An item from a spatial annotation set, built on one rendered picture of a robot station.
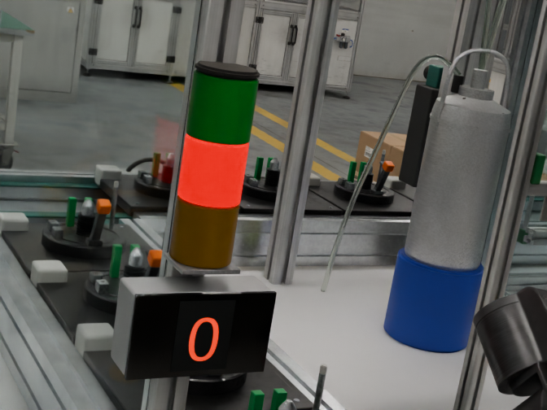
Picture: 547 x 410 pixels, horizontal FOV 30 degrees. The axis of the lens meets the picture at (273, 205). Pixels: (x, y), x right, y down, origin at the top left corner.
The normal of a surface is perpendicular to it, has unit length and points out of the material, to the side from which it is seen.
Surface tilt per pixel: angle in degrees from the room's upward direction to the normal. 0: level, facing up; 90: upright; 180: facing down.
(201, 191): 90
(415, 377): 0
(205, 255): 90
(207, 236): 90
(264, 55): 90
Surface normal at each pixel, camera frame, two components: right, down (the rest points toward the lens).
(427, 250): -0.53, 0.14
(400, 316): -0.78, 0.04
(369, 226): 0.44, 0.29
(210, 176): -0.03, 0.25
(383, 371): 0.15, -0.95
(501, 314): -0.55, -0.34
